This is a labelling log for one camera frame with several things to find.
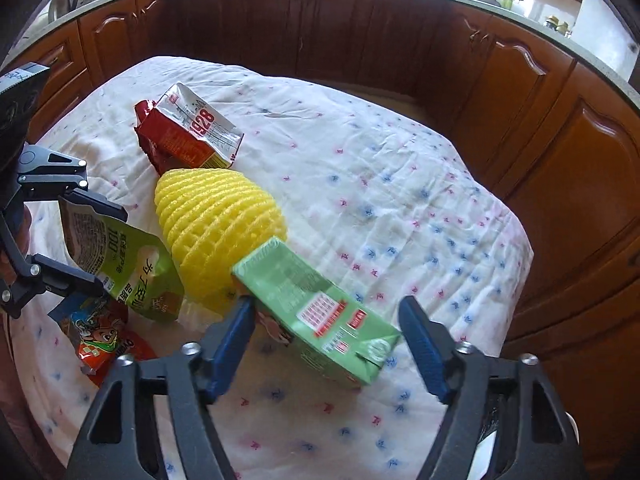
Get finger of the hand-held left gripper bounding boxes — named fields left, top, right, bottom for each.
left=0, top=210, right=116, bottom=318
left=17, top=145, right=128, bottom=223

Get white dotted tablecloth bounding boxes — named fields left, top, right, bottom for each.
left=0, top=55, right=536, bottom=480

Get green drink pouch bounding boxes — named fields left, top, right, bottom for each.
left=58, top=195, right=186, bottom=323

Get wooden base cabinets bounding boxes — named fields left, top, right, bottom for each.
left=0, top=0, right=640, bottom=480

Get red snack wrapper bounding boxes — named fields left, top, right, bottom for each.
left=47, top=292, right=161, bottom=388

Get red drink carton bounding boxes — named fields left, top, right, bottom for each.
left=134, top=82, right=245, bottom=173

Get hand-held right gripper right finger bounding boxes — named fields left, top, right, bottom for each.
left=398, top=295, right=583, bottom=480

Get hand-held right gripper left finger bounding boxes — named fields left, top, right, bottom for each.
left=67, top=296, right=257, bottom=480

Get light stone countertop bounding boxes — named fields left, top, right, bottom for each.
left=15, top=0, right=640, bottom=92

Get green drink carton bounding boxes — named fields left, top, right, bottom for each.
left=231, top=236, right=403, bottom=390

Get yellow foam fruit net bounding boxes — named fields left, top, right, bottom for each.
left=154, top=167, right=288, bottom=313

